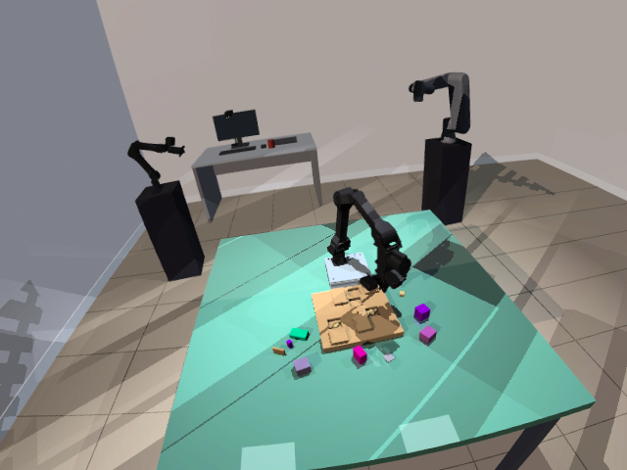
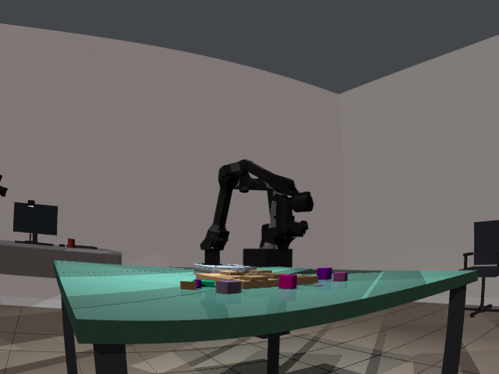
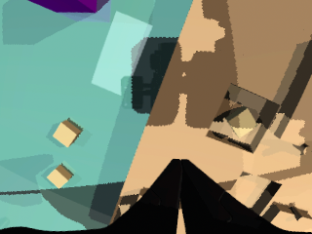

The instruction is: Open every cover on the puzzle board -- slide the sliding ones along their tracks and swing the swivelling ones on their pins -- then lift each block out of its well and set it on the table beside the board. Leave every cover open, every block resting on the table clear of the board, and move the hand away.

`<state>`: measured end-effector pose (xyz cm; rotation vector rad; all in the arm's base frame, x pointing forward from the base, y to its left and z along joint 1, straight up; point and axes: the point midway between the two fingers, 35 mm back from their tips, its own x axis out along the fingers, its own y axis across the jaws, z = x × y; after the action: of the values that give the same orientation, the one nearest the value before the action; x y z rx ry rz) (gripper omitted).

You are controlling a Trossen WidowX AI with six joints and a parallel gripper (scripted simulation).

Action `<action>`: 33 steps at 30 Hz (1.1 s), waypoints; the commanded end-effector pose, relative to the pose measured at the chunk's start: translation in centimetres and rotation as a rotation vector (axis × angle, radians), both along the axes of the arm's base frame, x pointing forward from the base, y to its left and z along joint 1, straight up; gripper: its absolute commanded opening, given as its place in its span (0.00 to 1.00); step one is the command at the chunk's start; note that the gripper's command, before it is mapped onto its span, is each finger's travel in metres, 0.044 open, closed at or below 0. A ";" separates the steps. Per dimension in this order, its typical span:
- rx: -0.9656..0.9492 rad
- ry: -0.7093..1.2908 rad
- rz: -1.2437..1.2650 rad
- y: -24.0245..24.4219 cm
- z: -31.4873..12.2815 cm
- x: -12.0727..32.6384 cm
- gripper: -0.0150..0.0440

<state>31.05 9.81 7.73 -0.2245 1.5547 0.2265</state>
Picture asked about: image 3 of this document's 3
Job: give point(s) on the tan block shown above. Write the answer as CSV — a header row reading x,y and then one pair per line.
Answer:
x,y
59,176
66,133
241,121

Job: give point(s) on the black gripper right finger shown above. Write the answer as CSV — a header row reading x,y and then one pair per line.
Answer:
x,y
208,209

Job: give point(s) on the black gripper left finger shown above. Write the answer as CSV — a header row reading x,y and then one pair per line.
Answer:
x,y
156,212

